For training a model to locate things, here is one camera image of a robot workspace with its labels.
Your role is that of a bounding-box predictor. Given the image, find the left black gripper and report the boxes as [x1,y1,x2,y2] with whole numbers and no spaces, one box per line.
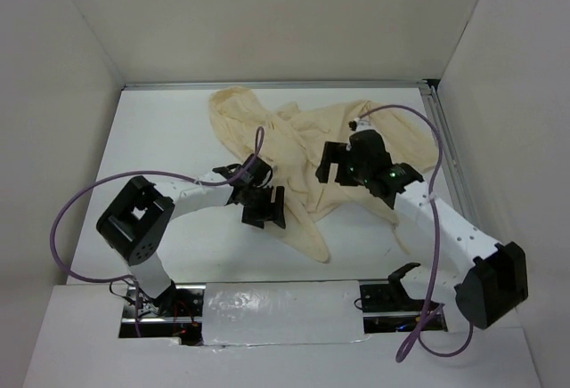
[240,182,285,228]

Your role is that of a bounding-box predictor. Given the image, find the cream yellow jacket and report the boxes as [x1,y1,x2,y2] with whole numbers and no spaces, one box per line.
[208,87,437,263]

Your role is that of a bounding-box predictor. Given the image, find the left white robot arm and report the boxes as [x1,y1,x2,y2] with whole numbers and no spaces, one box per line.
[96,156,286,316]

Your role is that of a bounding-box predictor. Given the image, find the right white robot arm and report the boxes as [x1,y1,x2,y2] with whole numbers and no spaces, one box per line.
[316,118,528,329]

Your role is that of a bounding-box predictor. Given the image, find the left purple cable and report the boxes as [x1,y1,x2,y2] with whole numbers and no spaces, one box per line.
[49,125,268,338]

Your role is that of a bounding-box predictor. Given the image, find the aluminium frame rail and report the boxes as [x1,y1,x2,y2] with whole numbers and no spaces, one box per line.
[122,79,477,222]

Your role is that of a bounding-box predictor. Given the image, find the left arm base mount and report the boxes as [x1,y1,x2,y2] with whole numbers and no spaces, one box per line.
[109,284,206,346]

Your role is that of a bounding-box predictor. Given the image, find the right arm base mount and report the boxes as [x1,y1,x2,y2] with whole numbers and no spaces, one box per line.
[354,263,424,334]

